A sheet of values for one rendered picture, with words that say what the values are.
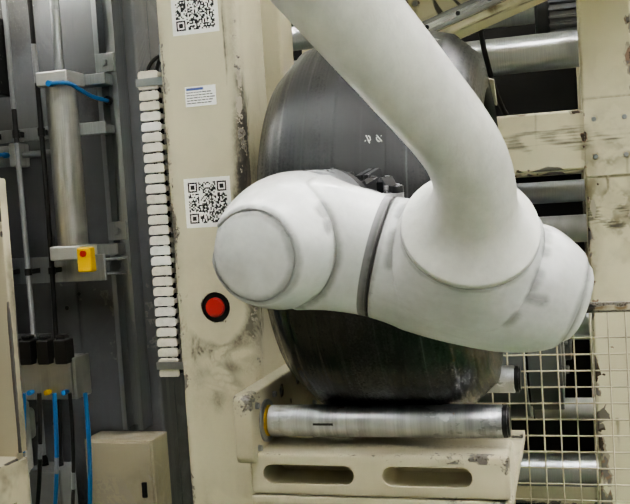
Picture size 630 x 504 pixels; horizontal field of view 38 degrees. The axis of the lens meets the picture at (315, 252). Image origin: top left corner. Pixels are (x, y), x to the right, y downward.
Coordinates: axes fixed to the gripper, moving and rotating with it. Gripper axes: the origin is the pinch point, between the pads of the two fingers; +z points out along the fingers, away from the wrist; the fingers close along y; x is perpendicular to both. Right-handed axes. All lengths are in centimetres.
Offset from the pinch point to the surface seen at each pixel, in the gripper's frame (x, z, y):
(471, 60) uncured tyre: -13.1, 23.0, -10.6
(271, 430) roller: 35.4, 11.2, 19.8
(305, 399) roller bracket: 39, 33, 21
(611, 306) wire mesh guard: 32, 60, -29
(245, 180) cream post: 1.0, 23.8, 24.0
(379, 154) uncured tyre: -2.9, 6.0, -0.3
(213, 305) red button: 19.2, 20.5, 30.2
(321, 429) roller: 35.2, 11.1, 12.4
